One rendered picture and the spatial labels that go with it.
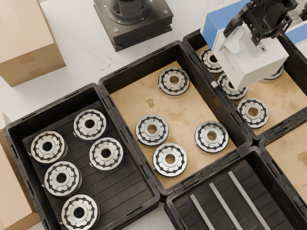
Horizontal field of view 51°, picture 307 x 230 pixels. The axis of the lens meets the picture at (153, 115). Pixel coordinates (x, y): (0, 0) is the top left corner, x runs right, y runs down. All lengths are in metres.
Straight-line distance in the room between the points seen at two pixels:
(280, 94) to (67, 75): 0.77
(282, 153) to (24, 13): 1.00
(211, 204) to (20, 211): 0.54
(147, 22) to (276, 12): 0.66
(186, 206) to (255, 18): 0.55
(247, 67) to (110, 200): 0.53
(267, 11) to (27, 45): 0.79
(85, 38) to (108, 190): 0.65
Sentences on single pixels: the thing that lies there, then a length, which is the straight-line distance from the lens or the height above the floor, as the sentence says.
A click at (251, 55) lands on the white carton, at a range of 0.80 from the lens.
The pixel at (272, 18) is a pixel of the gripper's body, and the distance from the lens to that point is 0.70.
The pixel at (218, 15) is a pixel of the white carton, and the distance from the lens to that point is 0.85.
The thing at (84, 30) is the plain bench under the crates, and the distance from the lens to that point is 1.37.
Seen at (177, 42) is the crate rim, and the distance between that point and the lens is 1.04.
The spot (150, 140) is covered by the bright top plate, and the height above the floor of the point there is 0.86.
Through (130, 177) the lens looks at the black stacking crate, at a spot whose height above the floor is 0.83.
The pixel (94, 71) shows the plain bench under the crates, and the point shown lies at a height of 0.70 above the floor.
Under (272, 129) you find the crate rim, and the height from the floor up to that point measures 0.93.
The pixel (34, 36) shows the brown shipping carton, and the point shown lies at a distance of 1.20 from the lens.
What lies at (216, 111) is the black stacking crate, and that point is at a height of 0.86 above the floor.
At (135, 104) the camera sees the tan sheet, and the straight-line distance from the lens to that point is 1.04.
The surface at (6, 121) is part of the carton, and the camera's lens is 1.22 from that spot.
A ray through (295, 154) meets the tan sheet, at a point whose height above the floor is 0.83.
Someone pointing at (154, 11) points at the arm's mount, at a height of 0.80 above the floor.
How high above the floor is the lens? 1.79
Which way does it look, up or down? 69 degrees down
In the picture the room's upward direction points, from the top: straight up
